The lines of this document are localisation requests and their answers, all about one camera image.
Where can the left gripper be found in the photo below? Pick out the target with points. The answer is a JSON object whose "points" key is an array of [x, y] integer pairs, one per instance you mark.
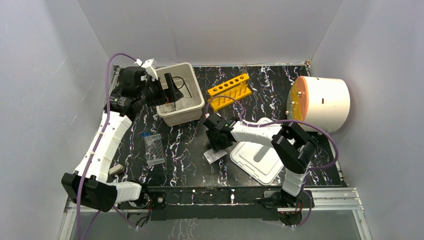
{"points": [[162, 89]]}

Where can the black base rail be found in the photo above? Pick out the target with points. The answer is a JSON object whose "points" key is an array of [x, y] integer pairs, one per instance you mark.
{"points": [[215, 200]]}

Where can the metal crucible tongs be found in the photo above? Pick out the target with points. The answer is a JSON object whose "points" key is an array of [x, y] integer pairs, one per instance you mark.
{"points": [[169, 107]]}

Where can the white plastic bin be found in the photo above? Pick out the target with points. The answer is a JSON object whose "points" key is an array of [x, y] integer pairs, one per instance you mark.
{"points": [[187, 109]]}

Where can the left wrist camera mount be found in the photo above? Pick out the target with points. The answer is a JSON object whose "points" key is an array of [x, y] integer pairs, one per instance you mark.
{"points": [[149, 66]]}

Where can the black wire ring stand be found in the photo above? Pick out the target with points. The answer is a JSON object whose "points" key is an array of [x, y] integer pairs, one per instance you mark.
{"points": [[183, 84]]}

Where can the clear acrylic tube rack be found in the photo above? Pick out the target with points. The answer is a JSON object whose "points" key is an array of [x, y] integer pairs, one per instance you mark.
{"points": [[154, 150]]}

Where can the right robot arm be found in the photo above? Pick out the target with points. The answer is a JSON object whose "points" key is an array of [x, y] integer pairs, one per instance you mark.
{"points": [[293, 144]]}

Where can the white bin lid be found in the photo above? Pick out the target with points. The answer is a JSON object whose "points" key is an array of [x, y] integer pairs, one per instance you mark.
{"points": [[254, 153]]}

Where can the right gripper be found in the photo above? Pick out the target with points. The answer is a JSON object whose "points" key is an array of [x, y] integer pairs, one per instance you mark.
{"points": [[214, 145]]}

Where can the white plastic packet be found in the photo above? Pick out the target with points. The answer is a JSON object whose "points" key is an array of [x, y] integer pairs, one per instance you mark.
{"points": [[212, 156]]}

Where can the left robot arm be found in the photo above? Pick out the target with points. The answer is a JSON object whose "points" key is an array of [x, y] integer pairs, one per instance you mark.
{"points": [[88, 184]]}

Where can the white cylindrical centrifuge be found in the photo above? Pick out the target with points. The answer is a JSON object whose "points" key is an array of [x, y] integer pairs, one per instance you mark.
{"points": [[322, 102]]}

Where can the yellow test tube rack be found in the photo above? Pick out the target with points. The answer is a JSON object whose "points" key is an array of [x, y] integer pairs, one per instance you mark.
{"points": [[223, 95]]}

